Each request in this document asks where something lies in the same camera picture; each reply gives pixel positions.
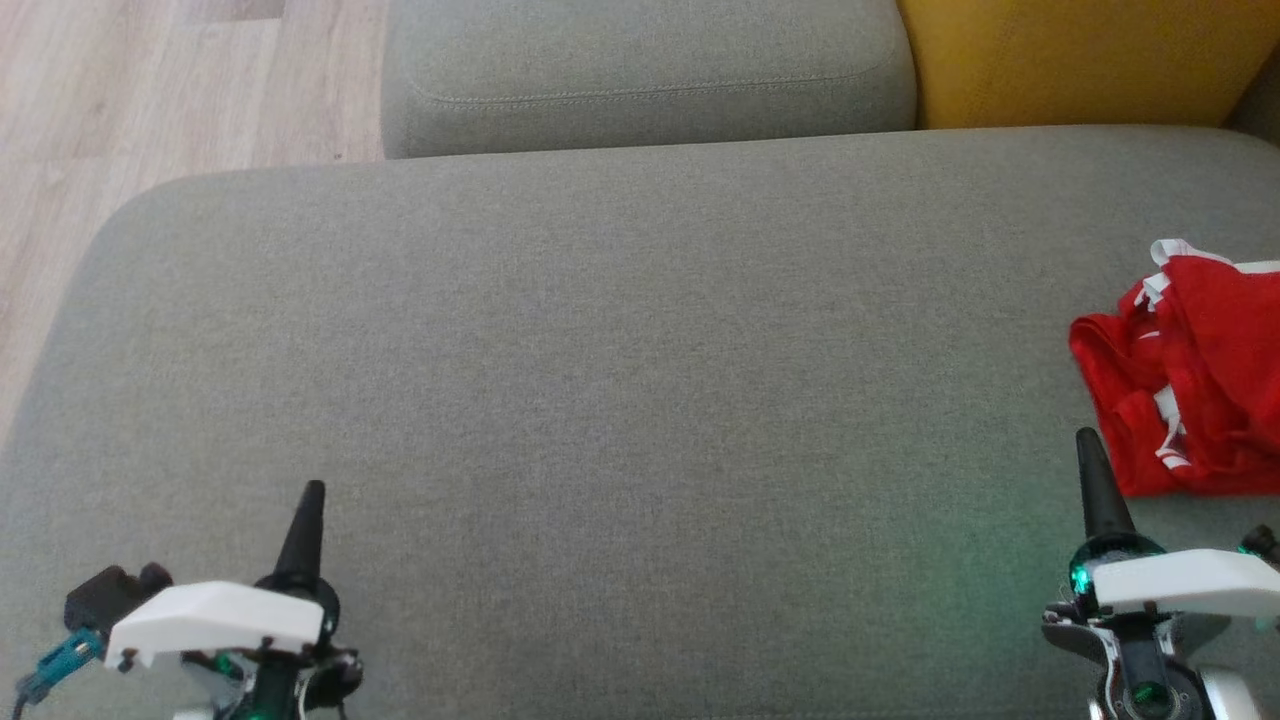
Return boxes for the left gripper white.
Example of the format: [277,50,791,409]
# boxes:
[104,479,342,671]

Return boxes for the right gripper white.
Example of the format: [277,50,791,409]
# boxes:
[1064,427,1280,619]

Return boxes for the red Bulls basketball jersey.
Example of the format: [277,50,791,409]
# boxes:
[1068,285,1280,499]

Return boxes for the grey sofa seat cushion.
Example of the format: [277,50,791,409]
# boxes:
[0,125,1280,720]

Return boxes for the yellow sofa cushion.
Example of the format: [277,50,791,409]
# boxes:
[895,0,1280,132]

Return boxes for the grey sofa back cushion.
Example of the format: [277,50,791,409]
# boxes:
[380,0,919,161]

